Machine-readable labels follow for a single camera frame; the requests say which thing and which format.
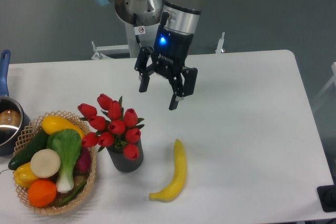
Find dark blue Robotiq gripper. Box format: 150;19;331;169
134;25;198;111

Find red tulip bouquet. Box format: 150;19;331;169
78;93;143;161

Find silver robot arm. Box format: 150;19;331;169
96;0;205;110

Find dark grey ribbed vase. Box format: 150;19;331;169
107;140;144;173

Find yellow banana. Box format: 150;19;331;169
149;139;187;202

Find green bok choy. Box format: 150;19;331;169
47;129;81;193

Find purple red onion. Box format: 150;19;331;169
75;147;91;172

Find yellow squash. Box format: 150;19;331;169
41;115;85;138

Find green cucumber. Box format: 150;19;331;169
8;130;49;170

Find woven wicker basket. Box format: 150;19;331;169
14;111;97;215

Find white round radish slice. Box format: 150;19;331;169
30;149;61;178

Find green bean pod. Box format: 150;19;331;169
56;180;87;207

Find orange fruit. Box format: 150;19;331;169
28;179;57;207

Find yellow bell pepper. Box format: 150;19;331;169
13;162;39;188

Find black device at edge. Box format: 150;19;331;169
317;185;335;212

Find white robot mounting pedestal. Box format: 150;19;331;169
91;23;159;60

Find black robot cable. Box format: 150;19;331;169
132;13;144;49

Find white table clamp bracket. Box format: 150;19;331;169
215;32;226;54

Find blue handled saucepan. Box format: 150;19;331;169
1;49;30;156

